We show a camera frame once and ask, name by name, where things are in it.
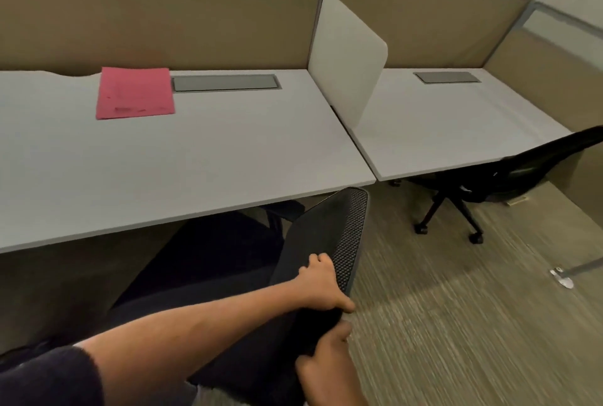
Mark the person's left hand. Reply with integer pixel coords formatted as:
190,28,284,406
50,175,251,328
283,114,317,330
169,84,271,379
291,253,357,314

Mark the person's right hand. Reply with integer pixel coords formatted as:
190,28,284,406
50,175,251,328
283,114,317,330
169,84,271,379
295,320,368,406

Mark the grey desk cable lid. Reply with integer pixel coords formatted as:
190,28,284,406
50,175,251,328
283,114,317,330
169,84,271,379
414,71,482,85
171,74,283,93

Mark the pink paper folder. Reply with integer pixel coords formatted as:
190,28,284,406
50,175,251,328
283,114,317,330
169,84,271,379
96,67,176,121

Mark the dark shirt sleeve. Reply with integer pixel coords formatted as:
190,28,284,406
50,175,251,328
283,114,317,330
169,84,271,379
0,344,105,406

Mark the black wheeled office chair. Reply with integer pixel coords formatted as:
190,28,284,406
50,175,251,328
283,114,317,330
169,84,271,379
406,126,603,245

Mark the beige partition with glass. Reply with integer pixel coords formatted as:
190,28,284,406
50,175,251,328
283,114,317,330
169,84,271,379
484,0,603,187

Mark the black mesh office chair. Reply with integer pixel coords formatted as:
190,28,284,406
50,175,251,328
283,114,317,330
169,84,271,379
108,187,371,406

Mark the beige partition panel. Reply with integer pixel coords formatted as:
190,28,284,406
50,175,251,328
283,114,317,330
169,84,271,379
329,0,531,70
0,0,327,73

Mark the person's left forearm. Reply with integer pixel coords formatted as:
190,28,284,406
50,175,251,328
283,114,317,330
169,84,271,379
75,276,307,385

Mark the white desk divider panel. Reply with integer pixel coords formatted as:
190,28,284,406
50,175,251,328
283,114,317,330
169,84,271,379
307,0,389,131

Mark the metal partition foot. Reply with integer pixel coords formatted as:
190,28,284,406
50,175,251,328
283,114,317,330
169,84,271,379
549,257,603,290

